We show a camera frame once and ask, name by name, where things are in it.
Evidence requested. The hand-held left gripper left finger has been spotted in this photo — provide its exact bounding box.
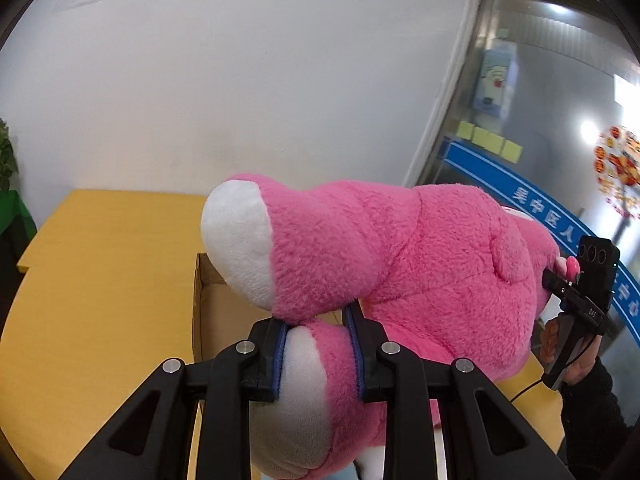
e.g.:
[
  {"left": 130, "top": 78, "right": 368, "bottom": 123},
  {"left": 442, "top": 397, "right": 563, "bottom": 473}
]
[{"left": 59, "top": 317, "right": 288, "bottom": 480}]

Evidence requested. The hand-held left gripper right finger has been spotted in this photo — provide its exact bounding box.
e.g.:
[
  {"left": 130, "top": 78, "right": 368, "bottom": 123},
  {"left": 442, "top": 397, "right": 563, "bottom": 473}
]
[{"left": 342, "top": 302, "right": 576, "bottom": 480}]

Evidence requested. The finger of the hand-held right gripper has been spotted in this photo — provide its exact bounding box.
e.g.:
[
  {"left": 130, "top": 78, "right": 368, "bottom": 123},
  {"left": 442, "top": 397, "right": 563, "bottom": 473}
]
[{"left": 542, "top": 269, "right": 583, "bottom": 302}]

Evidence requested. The cardboard box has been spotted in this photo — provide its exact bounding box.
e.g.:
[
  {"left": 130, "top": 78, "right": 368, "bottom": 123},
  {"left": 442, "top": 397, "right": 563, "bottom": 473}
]
[{"left": 192, "top": 252, "right": 346, "bottom": 367}]

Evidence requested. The large pink plush toy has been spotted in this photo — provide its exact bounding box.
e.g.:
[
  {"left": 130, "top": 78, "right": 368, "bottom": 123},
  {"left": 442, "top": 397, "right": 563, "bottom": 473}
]
[{"left": 200, "top": 174, "right": 583, "bottom": 480}]

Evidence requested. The person's right forearm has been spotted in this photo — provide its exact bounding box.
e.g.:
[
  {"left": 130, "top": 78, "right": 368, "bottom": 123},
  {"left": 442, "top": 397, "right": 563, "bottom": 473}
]
[{"left": 557, "top": 357, "right": 640, "bottom": 480}]

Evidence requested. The wooden desktop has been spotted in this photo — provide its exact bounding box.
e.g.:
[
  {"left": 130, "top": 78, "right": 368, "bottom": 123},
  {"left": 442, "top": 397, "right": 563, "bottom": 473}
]
[{"left": 0, "top": 189, "right": 566, "bottom": 480}]

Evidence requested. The person's right hand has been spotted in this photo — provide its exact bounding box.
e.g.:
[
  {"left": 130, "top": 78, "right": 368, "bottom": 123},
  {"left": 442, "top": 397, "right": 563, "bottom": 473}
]
[{"left": 539, "top": 316, "right": 602, "bottom": 387}]

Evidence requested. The red window decoration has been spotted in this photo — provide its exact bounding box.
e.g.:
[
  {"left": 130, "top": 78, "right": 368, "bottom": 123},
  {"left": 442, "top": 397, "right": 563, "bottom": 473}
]
[{"left": 594, "top": 124, "right": 640, "bottom": 213}]

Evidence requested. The blue glass band sticker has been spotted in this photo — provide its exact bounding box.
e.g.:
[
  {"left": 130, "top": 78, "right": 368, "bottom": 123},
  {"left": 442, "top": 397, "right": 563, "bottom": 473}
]
[{"left": 442, "top": 140, "right": 640, "bottom": 323}]

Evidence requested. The cartoon poster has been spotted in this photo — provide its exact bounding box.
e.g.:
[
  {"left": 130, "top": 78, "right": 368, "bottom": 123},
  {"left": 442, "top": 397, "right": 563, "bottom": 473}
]
[{"left": 472, "top": 42, "right": 518, "bottom": 117}]

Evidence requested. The large green potted plant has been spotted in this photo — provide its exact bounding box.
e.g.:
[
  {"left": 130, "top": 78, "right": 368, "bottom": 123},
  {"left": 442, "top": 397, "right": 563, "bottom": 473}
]
[{"left": 0, "top": 119, "right": 20, "bottom": 194}]

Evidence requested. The black cable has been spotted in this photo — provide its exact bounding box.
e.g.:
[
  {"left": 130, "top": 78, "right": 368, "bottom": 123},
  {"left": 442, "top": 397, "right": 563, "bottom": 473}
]
[{"left": 509, "top": 332, "right": 603, "bottom": 403}]

